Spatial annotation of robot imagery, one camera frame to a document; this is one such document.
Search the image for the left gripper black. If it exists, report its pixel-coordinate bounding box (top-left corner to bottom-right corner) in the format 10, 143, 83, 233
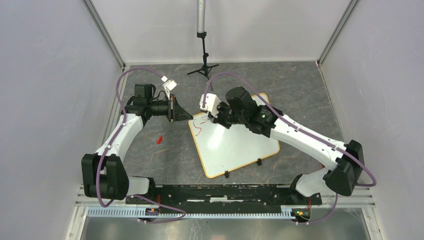
147, 94, 193, 122

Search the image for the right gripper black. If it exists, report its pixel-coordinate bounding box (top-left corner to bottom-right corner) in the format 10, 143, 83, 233
208, 100, 247, 129

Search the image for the red marker cap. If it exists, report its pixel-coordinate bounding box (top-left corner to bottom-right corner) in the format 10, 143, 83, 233
156, 136, 163, 145

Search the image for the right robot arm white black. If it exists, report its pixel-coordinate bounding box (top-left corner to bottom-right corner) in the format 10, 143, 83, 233
199, 86, 365, 204

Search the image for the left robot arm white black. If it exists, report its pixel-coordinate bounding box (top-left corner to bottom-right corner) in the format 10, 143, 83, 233
81, 80, 193, 204

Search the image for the black tripod stand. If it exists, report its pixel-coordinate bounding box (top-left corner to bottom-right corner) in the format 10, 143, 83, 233
187, 0, 219, 80

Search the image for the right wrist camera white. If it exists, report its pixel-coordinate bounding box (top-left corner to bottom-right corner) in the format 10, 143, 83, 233
199, 93, 221, 118

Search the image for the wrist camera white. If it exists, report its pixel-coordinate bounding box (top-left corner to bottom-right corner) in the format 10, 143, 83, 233
199, 93, 221, 118
161, 75, 177, 100

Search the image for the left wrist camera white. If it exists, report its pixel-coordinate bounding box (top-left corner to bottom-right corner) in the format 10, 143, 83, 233
161, 75, 177, 100

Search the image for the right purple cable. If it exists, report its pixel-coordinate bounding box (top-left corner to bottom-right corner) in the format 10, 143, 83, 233
202, 72, 378, 225

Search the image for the purple cable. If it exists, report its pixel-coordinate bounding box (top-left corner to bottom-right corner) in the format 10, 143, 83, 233
202, 72, 378, 225
95, 67, 188, 225

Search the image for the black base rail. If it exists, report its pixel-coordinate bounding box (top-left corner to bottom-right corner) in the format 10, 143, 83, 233
144, 184, 322, 214

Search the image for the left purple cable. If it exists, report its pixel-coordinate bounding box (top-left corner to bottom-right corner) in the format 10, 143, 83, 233
95, 67, 188, 225

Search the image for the white cable duct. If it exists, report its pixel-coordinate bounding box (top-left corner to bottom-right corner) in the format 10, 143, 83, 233
85, 205, 299, 220

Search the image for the left aluminium frame post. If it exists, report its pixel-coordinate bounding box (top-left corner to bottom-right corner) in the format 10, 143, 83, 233
82, 0, 126, 70

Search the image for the aluminium frame post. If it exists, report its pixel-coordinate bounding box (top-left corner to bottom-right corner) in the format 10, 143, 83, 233
82, 0, 126, 70
316, 0, 360, 69

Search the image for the right aluminium frame post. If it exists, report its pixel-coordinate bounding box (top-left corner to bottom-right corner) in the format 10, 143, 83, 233
316, 0, 360, 69

